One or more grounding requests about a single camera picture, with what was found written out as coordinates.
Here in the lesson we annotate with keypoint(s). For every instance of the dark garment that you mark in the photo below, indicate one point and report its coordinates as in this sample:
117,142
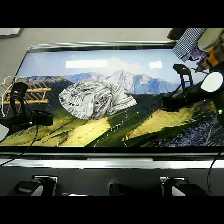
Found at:
175,33

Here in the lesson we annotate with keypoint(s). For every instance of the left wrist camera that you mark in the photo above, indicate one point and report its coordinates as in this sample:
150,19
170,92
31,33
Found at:
18,91

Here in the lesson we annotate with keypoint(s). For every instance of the silver frame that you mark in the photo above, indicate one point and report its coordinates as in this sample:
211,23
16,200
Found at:
110,164

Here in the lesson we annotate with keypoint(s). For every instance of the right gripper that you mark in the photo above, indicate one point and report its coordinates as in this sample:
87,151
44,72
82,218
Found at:
174,102

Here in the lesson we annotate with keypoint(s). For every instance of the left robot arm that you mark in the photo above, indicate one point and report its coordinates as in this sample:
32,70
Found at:
16,124

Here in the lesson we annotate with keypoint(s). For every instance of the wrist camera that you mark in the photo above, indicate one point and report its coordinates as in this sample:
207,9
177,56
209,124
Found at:
182,69
18,91

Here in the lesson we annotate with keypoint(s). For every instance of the purple garment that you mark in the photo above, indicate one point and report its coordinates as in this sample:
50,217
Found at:
197,53

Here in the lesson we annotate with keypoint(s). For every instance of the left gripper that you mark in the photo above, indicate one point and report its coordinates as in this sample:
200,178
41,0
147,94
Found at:
42,118

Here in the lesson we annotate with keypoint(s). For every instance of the black and white checked shirt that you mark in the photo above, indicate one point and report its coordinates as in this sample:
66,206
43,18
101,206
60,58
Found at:
188,41

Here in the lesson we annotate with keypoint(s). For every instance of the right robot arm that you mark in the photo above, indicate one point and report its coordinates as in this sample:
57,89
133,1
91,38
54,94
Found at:
212,82

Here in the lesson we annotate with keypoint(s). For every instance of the black and white patterned garment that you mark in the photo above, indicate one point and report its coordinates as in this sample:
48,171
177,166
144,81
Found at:
95,100

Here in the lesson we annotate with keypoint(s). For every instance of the pale garment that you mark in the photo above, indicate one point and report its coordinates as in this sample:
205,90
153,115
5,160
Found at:
210,36

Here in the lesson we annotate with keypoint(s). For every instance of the yellow and brown plaid garment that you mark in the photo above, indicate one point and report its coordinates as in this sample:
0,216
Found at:
214,57

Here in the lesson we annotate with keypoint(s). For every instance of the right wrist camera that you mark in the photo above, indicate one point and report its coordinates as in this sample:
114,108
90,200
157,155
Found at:
182,69

